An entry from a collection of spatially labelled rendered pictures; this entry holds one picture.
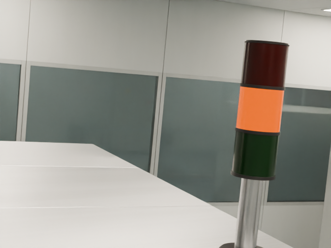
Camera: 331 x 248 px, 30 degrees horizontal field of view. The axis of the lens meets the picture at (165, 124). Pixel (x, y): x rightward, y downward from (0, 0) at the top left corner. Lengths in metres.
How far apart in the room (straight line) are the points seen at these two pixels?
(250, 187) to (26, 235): 0.27
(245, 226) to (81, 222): 0.23
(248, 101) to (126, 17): 4.76
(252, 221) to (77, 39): 4.64
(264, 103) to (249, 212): 0.13
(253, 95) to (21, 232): 0.32
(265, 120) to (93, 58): 4.68
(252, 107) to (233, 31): 5.19
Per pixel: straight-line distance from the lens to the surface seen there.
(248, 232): 0.71
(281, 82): 0.69
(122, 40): 5.41
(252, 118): 0.68
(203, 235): 0.81
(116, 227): 0.81
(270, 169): 0.69
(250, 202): 0.70
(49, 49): 5.23
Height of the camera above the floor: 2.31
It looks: 5 degrees down
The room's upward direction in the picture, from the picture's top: 5 degrees clockwise
